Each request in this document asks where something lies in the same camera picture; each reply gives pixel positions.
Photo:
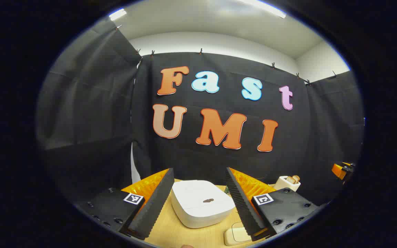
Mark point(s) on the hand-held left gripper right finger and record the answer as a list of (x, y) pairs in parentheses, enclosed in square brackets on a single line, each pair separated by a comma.
[(243, 206)]

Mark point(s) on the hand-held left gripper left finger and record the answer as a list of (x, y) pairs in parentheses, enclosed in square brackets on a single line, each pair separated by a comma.
[(153, 206)]

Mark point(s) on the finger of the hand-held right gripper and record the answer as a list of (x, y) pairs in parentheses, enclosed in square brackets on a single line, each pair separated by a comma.
[(338, 170)]

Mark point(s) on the white rice cooker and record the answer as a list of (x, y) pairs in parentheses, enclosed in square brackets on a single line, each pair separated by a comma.
[(202, 210)]

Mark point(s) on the toast bread slice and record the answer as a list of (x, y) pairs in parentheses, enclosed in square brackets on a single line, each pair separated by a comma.
[(289, 179), (296, 178)]

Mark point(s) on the white toaster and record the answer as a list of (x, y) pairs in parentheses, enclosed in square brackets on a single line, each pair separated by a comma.
[(286, 187)]

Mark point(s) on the ceiling light strip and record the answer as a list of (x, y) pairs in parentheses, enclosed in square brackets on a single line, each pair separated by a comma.
[(117, 14)]

